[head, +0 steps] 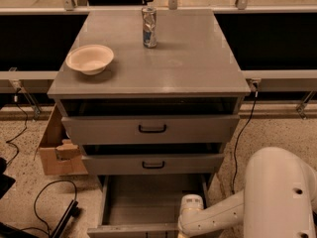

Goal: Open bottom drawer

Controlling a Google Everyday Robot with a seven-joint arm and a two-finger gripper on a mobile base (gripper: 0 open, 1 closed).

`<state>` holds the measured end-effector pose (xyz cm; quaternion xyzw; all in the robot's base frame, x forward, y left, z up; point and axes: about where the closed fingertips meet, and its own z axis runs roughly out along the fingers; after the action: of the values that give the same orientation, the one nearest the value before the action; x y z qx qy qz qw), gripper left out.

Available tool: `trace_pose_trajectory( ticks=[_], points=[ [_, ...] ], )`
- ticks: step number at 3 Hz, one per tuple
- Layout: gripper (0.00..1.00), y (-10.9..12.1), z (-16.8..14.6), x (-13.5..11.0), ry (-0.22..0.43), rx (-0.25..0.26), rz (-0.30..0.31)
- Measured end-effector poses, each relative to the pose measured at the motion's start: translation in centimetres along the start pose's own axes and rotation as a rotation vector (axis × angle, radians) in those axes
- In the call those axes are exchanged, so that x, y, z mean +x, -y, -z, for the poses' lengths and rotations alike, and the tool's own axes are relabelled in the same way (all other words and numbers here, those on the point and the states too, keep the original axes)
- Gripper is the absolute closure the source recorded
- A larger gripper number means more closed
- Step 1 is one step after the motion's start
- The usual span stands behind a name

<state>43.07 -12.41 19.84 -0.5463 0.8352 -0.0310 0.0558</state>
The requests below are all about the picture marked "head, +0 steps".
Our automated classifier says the black cable right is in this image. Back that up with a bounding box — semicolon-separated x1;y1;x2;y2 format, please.
231;90;260;195

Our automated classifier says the grey middle drawer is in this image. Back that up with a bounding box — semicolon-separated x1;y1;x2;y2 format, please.
82;154;224;176

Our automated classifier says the brown cardboard box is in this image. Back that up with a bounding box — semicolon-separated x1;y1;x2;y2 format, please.
38;107;87;176

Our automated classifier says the grey top drawer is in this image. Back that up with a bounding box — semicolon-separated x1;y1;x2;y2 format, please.
61;115;239;145

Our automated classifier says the black cable left floor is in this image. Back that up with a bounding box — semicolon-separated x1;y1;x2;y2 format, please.
19;178;79;235

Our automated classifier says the black stand leg left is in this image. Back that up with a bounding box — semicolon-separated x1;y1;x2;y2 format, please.
0;200;80;238

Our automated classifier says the crushed silver blue can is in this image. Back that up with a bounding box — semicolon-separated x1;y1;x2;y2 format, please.
142;7;157;49

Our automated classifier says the grey bottom drawer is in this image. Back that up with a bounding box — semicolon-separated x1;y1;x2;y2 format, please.
87;174;209;238

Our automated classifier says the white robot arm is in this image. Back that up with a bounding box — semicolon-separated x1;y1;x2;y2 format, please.
177;147;317;238

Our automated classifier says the black cable left wall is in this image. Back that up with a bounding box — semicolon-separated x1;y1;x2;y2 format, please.
5;87;30;167

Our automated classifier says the grey drawer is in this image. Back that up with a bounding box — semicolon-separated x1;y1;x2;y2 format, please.
87;174;209;238
61;115;239;145
82;154;224;176

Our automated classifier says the grey drawer cabinet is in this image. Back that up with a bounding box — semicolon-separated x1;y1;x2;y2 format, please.
47;8;252;183

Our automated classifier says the black object left edge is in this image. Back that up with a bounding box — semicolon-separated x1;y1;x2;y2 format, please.
0;158;16;199

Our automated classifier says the white paper bowl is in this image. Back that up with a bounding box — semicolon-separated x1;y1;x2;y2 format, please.
65;45;114;75

